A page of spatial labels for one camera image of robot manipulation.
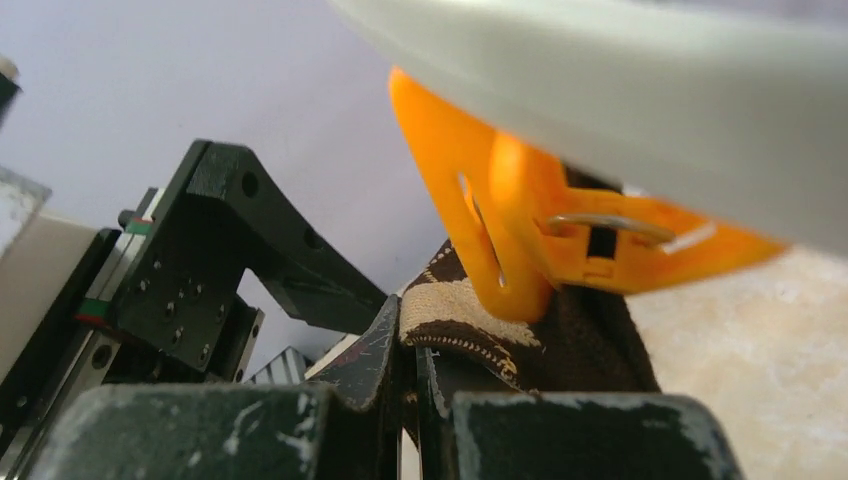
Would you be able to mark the white oval clip hanger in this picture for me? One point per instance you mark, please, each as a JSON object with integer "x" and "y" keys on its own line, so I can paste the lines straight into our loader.
{"x": 743, "y": 117}

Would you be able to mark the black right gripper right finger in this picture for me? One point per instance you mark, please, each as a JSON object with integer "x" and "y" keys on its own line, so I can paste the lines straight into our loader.
{"x": 472, "y": 426}

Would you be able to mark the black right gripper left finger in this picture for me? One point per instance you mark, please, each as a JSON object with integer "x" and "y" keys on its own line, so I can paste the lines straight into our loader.
{"x": 342, "y": 423}

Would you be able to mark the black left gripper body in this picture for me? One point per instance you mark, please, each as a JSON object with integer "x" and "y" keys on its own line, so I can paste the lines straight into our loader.
{"x": 58, "y": 281}

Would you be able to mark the brown argyle sock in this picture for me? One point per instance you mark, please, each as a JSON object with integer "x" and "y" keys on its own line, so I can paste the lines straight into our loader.
{"x": 586, "y": 341}

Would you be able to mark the orange clothes clip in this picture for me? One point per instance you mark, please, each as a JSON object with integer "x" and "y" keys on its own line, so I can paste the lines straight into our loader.
{"x": 521, "y": 230}

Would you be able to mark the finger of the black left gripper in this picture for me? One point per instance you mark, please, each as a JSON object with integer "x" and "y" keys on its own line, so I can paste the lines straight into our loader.
{"x": 220, "y": 216}

